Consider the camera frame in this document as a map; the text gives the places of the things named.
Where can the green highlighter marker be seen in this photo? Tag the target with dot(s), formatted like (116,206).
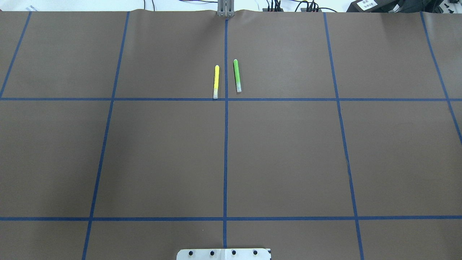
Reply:
(237,75)

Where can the yellow highlighter marker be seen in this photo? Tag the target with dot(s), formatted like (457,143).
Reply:
(216,81)

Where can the black power adapter box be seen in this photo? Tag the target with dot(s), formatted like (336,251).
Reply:
(373,6)

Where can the aluminium frame post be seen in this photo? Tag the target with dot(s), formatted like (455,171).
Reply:
(225,8)

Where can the white camera stand column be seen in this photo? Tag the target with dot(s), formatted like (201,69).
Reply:
(225,254)

